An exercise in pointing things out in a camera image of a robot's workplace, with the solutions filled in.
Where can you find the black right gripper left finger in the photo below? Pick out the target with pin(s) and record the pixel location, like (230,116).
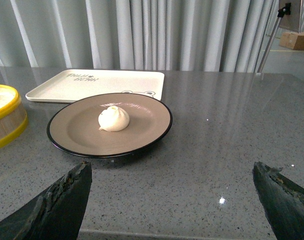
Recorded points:
(56,213)

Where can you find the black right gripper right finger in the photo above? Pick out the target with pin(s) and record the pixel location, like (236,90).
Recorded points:
(283,202)

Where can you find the brown plate with black rim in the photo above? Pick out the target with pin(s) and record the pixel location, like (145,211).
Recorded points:
(75,128)

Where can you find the white steamed bun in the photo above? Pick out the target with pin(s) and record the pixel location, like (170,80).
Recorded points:
(113,119)

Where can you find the white rectangular bear tray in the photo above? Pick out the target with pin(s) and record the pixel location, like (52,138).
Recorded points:
(72,85)

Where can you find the yellow rimmed bamboo steamer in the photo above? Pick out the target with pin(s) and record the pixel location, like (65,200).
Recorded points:
(13,116)

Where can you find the brown cardboard box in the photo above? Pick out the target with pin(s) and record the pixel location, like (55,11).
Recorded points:
(292,40)

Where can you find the grey pleated curtain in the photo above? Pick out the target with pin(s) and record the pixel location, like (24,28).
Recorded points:
(186,35)

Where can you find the metal tripod pole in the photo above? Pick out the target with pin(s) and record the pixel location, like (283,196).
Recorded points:
(285,10)

